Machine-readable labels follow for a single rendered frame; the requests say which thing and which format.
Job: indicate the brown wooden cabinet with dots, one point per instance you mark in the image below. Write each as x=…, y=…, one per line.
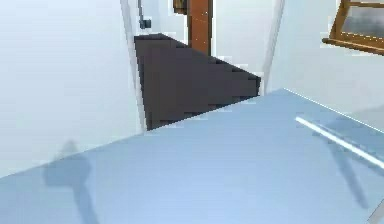
x=180, y=6

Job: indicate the brown wooden door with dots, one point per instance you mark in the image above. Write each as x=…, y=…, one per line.
x=199, y=26

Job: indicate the brown wooden framed window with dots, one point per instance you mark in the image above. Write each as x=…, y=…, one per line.
x=346, y=38

